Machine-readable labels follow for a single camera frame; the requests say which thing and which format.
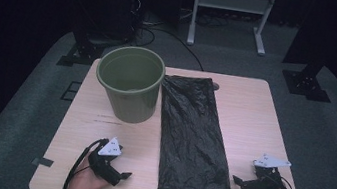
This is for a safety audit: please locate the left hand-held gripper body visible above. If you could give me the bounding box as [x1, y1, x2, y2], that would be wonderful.
[85, 133, 128, 188]

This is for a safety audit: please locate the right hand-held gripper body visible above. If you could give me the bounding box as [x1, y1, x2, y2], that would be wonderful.
[239, 150, 294, 189]

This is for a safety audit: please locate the green plastic bin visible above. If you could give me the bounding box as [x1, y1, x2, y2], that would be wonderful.
[88, 41, 169, 128]

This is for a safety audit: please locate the black plastic garbage bag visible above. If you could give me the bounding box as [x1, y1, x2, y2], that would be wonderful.
[145, 70, 249, 189]

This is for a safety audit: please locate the person's left hand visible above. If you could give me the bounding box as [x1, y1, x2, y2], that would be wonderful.
[64, 154, 114, 189]

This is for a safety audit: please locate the grey tape strip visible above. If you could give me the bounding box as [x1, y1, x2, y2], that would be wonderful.
[31, 155, 56, 169]

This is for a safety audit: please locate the black stand base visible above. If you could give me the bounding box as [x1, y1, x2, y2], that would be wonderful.
[56, 21, 111, 73]
[278, 56, 337, 105]

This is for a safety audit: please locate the white metal stand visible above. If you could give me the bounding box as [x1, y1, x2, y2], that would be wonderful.
[185, 0, 280, 58]

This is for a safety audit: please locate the long black floor cable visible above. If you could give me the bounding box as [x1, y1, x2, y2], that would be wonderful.
[134, 25, 211, 73]

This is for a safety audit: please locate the tangle of black cables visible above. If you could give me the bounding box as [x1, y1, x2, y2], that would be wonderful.
[122, 0, 162, 50]

